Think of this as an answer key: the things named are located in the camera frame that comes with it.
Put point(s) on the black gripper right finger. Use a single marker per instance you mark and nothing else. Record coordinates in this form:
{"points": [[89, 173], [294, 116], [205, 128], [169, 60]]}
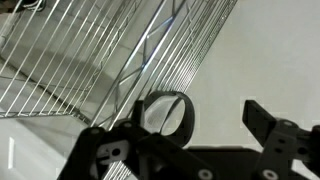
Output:
{"points": [[280, 143]]}

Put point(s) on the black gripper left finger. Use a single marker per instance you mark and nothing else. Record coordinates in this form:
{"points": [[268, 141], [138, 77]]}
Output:
{"points": [[100, 150]]}

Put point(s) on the white panel door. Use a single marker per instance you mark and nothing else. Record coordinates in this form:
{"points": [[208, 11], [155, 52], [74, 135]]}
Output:
{"points": [[30, 150]]}

